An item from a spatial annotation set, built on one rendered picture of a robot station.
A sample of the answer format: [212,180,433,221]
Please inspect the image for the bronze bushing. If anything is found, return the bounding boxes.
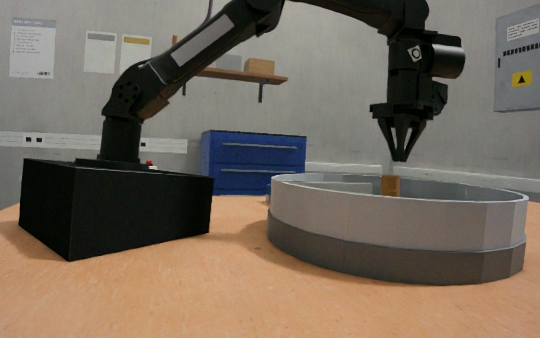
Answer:
[381,175,400,191]
[381,190,400,197]

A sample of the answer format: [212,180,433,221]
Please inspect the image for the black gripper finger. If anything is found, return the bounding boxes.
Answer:
[377,118,399,162]
[394,117,427,162]

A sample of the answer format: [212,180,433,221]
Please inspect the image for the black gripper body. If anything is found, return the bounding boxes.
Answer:
[369,70,438,121]

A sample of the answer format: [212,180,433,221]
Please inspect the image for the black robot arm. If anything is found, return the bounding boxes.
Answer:
[75,0,465,170]

